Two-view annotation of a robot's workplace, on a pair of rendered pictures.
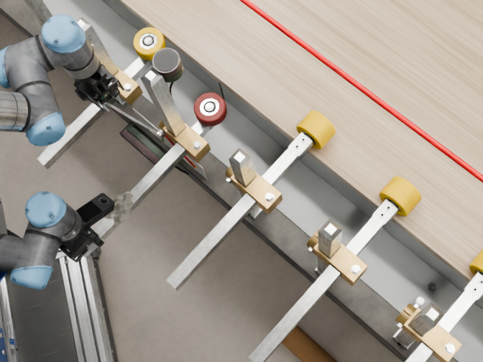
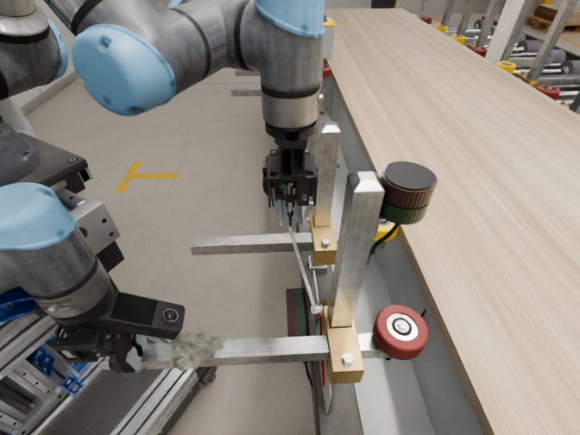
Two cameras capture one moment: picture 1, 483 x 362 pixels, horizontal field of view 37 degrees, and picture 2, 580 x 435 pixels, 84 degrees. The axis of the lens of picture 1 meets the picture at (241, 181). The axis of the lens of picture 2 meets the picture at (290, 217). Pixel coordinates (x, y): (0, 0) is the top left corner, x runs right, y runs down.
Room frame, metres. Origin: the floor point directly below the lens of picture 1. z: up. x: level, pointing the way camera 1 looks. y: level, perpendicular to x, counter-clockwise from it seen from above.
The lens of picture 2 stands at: (0.45, 0.06, 1.37)
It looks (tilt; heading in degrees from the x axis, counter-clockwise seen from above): 42 degrees down; 28
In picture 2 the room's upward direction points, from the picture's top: straight up
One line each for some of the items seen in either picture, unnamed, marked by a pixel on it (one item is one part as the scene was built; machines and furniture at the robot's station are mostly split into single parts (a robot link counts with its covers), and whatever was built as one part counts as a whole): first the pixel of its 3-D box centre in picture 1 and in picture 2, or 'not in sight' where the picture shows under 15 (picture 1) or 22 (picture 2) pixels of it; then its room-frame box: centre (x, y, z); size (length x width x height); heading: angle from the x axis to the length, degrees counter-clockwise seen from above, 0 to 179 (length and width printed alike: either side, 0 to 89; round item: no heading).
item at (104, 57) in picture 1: (108, 71); (321, 220); (0.96, 0.25, 0.87); 0.03 x 0.03 x 0.48; 31
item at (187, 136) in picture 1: (185, 136); (341, 337); (0.73, 0.10, 0.85); 0.13 x 0.06 x 0.05; 31
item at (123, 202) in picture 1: (119, 207); (193, 346); (0.59, 0.30, 0.87); 0.09 x 0.07 x 0.02; 121
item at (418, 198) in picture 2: (167, 62); (406, 184); (0.77, 0.08, 1.15); 0.06 x 0.06 x 0.02
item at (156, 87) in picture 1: (172, 119); (343, 299); (0.75, 0.12, 0.93); 0.03 x 0.03 x 0.48; 31
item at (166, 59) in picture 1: (175, 82); (387, 241); (0.77, 0.08, 1.06); 0.06 x 0.06 x 0.22; 31
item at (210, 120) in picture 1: (212, 115); (394, 342); (0.76, 0.02, 0.85); 0.08 x 0.08 x 0.11
